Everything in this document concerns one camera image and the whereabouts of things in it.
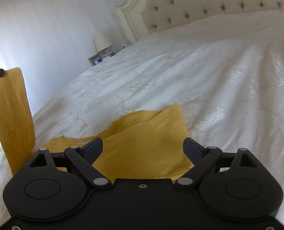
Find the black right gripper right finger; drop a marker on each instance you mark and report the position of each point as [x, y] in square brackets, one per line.
[209, 160]

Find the cream tufted headboard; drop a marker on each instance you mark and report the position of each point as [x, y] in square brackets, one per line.
[139, 18]

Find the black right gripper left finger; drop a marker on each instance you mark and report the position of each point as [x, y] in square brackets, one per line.
[71, 167]

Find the white bedside lamp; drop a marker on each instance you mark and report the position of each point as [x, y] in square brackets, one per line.
[102, 42]

